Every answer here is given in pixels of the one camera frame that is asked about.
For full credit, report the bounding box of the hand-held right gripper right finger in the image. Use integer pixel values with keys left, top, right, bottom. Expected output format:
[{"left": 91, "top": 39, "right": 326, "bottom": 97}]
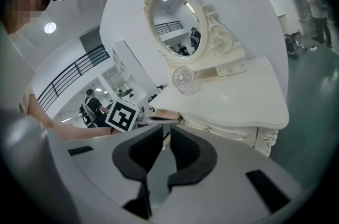
[{"left": 167, "top": 124, "right": 218, "bottom": 189}]

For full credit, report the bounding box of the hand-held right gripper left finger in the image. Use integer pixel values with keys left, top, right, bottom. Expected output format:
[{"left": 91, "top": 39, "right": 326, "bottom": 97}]
[{"left": 112, "top": 123, "right": 164, "bottom": 182}]

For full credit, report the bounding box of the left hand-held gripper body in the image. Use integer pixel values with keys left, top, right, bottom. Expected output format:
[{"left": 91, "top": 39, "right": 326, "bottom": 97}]
[{"left": 105, "top": 100, "right": 149, "bottom": 132}]

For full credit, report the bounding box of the large white wooden drawer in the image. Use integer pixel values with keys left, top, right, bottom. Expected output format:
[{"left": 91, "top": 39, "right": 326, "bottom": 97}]
[{"left": 184, "top": 121, "right": 257, "bottom": 148}]

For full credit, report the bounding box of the white dressing table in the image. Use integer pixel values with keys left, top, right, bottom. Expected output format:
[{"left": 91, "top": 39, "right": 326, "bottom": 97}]
[{"left": 148, "top": 0, "right": 289, "bottom": 159}]

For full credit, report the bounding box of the person's left forearm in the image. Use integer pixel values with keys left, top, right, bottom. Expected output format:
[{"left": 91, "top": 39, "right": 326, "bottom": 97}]
[{"left": 26, "top": 93, "right": 112, "bottom": 143}]

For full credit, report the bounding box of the small white wooden drawer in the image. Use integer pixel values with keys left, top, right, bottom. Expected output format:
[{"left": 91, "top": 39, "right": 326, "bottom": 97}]
[{"left": 148, "top": 109, "right": 183, "bottom": 122}]

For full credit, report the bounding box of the white cubby shelf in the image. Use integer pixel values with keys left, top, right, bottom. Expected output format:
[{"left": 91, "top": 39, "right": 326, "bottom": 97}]
[{"left": 111, "top": 40, "right": 138, "bottom": 80}]

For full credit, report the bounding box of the black metal railing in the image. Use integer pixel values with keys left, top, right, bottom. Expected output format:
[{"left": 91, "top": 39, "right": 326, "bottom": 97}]
[{"left": 37, "top": 44, "right": 111, "bottom": 112}]

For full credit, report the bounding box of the white round desk fan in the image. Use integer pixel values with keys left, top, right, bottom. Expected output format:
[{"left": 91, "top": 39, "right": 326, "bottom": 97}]
[{"left": 171, "top": 66, "right": 201, "bottom": 96}]

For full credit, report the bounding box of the round ceiling lamp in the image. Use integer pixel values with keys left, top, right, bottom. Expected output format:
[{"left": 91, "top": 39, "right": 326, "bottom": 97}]
[{"left": 44, "top": 22, "right": 57, "bottom": 34}]

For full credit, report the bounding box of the person's beige clothing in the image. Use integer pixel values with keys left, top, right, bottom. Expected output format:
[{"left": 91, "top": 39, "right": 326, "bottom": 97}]
[{"left": 0, "top": 24, "right": 37, "bottom": 118}]

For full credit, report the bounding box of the black bag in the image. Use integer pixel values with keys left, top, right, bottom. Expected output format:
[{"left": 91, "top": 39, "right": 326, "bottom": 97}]
[{"left": 284, "top": 33, "right": 301, "bottom": 59}]

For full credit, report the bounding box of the white cabinet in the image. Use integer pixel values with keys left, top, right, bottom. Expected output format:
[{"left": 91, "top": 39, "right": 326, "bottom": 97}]
[{"left": 278, "top": 0, "right": 318, "bottom": 38}]

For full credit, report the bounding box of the oval mirror with ornate frame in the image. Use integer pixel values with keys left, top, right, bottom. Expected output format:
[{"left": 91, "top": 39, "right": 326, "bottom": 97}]
[{"left": 142, "top": 0, "right": 246, "bottom": 65}]

